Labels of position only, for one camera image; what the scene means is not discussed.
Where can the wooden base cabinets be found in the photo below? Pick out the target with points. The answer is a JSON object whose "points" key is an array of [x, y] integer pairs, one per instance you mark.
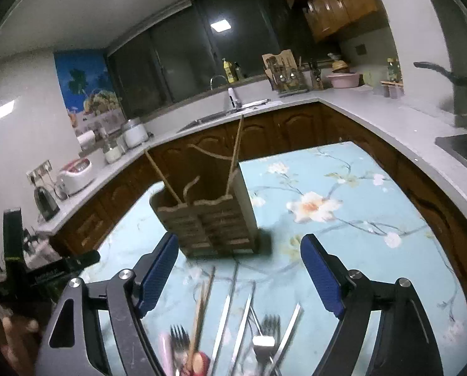
{"points": [[280, 129]]}

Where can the chrome faucet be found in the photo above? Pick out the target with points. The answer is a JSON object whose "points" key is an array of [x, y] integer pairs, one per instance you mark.
{"points": [[217, 77]]}

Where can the pink plastic utensil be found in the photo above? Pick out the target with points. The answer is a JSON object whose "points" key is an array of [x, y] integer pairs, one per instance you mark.
{"points": [[165, 354]]}

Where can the dark kitchen window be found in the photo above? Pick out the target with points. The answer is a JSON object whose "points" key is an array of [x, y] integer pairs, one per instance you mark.
{"points": [[178, 58]]}

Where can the white rice cooker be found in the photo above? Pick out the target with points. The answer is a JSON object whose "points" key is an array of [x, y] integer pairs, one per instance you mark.
{"points": [[76, 176]]}

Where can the person's left hand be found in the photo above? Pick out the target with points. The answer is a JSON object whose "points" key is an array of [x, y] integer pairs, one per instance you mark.
{"points": [[18, 335]]}

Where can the seasoning bottle rack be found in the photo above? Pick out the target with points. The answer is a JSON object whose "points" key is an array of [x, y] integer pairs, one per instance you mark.
{"points": [[393, 86]]}

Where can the dark electric kettle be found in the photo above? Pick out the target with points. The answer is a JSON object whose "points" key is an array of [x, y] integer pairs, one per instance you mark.
{"points": [[46, 203]]}

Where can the stacked bowls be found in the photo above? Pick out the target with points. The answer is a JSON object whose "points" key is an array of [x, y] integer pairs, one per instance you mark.
{"points": [[340, 64]]}

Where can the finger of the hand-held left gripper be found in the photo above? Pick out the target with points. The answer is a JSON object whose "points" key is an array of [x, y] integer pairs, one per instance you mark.
{"points": [[80, 260]]}

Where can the metal utensil rack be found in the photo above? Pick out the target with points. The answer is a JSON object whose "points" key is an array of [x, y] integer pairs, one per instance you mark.
{"points": [[290, 82]]}

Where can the dark wall socket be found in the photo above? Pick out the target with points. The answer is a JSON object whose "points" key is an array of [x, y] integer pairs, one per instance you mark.
{"points": [[361, 49]]}

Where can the wooden cutting board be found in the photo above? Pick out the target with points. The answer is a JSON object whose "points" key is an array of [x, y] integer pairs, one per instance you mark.
{"points": [[276, 58]]}

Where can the paper towel roll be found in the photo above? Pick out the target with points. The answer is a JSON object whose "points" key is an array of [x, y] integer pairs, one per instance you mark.
{"points": [[86, 140]]}

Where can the floral blue tablecloth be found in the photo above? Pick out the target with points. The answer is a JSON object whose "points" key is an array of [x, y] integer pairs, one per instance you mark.
{"points": [[335, 172]]}

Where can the glass jar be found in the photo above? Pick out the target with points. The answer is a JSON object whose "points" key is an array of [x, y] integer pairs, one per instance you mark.
{"points": [[112, 153]]}

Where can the pink basin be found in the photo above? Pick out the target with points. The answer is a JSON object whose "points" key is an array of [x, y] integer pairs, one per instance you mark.
{"points": [[343, 80]]}

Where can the metal fork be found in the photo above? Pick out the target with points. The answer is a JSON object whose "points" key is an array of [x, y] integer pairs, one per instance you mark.
{"points": [[271, 323], [178, 338]]}

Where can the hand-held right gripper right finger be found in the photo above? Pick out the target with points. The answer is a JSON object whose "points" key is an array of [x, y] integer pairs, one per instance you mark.
{"points": [[321, 278]]}

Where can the large white jar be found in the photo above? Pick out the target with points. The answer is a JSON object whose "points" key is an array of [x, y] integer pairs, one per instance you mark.
{"points": [[136, 135]]}

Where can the wooden chopstick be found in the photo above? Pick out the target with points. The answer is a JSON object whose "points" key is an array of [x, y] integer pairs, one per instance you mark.
{"points": [[200, 311], [208, 290], [163, 180], [239, 141]]}

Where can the knife block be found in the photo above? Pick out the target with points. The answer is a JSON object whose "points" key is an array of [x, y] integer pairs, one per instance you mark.
{"points": [[315, 78]]}

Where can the yellow oil bottle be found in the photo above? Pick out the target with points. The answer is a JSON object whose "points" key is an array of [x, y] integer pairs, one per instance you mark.
{"points": [[228, 71]]}

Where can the white tap filter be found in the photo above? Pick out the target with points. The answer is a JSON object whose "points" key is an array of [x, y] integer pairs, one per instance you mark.
{"points": [[234, 98]]}

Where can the tropical wall poster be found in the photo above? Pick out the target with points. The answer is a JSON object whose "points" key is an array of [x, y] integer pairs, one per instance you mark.
{"points": [[84, 86]]}

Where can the metal chopstick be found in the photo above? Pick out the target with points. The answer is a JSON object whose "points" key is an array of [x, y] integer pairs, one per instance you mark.
{"points": [[225, 317], [290, 329], [246, 319]]}

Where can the wooden utensil holder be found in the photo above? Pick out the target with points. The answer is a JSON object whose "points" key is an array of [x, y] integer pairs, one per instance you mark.
{"points": [[217, 223]]}

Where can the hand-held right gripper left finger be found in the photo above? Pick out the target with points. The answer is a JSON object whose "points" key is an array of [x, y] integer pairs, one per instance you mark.
{"points": [[159, 278]]}

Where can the dark bottle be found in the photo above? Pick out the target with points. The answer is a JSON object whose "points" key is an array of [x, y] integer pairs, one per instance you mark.
{"points": [[239, 72]]}

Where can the small wooden wall cabinet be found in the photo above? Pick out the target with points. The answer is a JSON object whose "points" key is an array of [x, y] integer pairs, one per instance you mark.
{"points": [[339, 8]]}

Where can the steel sink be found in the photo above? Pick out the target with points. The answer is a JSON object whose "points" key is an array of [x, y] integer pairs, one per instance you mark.
{"points": [[206, 119]]}

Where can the red plastic spoon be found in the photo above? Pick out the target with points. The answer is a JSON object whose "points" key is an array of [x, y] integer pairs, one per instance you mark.
{"points": [[198, 363]]}

